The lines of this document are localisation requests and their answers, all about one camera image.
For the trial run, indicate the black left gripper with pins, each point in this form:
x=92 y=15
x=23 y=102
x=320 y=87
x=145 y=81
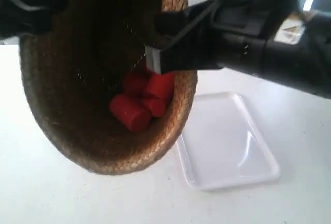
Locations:
x=20 y=17

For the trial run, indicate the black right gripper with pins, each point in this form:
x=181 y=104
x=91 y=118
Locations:
x=211 y=35

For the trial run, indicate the woven straw basket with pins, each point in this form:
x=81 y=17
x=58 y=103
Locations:
x=70 y=74

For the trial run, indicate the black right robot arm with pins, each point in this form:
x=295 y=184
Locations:
x=271 y=39

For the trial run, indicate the red cylinder upright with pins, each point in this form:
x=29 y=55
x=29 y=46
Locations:
x=130 y=113

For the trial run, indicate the white plastic tray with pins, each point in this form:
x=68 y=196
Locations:
x=221 y=145

